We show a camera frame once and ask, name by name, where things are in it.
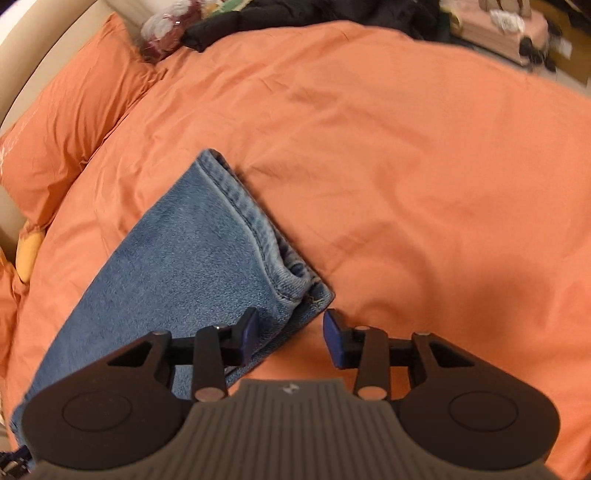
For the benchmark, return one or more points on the orange bed cover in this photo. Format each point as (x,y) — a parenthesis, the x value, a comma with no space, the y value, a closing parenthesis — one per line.
(415,184)

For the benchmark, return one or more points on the blue denim pants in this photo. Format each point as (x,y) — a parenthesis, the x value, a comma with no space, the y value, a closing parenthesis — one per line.
(184,258)

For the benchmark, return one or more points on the beige padded headboard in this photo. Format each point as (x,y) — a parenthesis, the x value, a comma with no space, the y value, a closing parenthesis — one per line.
(41,50)

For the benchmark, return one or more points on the cardboard box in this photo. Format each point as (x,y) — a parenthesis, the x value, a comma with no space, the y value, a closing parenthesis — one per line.
(570,55)

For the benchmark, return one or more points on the black jacket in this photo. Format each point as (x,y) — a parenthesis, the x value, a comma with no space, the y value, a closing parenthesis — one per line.
(295,16)

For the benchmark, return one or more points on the pink suitcase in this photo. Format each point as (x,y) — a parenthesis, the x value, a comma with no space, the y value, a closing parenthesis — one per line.
(489,27)

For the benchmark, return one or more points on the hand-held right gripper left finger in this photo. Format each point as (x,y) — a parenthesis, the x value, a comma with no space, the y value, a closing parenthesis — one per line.
(248,337)

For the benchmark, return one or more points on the yellow cushion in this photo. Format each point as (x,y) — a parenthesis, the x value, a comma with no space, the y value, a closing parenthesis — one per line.
(28,254)

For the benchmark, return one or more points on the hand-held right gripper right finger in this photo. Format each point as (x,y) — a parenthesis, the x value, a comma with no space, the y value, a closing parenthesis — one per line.
(333,339)

